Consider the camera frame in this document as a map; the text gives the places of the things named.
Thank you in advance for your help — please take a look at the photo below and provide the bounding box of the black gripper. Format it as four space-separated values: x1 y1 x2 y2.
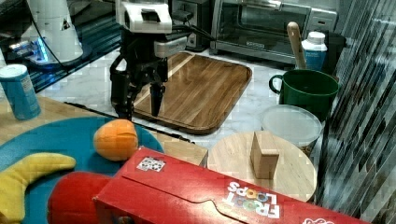
110 26 189 120

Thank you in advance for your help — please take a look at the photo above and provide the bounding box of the orange toy fruit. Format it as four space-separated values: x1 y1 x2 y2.
93 119 138 161

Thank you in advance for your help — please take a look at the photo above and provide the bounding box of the wooden serving tray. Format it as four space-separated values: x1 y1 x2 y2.
134 52 252 135

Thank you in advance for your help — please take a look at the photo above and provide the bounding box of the blue round plate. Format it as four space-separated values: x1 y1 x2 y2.
0 116 164 224

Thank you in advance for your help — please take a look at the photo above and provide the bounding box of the red Froot Loops box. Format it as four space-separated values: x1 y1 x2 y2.
93 147 369 224

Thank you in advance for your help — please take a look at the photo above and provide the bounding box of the blue shaker white cap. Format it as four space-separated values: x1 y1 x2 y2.
0 64 41 120

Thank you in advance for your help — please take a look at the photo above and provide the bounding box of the stainless toaster oven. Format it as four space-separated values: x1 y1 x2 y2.
210 0 337 63

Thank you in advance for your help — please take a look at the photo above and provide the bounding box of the red toy apple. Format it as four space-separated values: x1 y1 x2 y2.
47 172 111 224

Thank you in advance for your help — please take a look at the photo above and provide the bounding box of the jar with wooden lid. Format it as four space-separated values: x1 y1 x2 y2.
207 131 317 202

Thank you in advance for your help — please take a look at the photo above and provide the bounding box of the yellow toy banana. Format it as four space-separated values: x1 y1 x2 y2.
0 152 77 224

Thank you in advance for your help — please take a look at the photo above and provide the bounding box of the clear container plastic lid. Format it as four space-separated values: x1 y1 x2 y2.
262 105 322 156

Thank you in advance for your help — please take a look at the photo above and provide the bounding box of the green mug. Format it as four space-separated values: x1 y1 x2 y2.
269 69 339 121

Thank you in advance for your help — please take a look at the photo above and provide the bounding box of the small white blue bottle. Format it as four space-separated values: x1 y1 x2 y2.
302 31 328 71

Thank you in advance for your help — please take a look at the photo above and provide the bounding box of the black round canister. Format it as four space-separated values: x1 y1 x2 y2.
322 31 347 75

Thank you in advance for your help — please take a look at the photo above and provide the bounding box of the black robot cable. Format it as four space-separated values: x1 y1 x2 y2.
169 9 217 42

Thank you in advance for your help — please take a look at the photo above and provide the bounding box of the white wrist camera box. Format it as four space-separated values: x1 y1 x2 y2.
115 0 172 34

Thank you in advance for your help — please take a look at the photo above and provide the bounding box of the wooden utensil handle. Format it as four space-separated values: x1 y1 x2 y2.
287 21 306 69

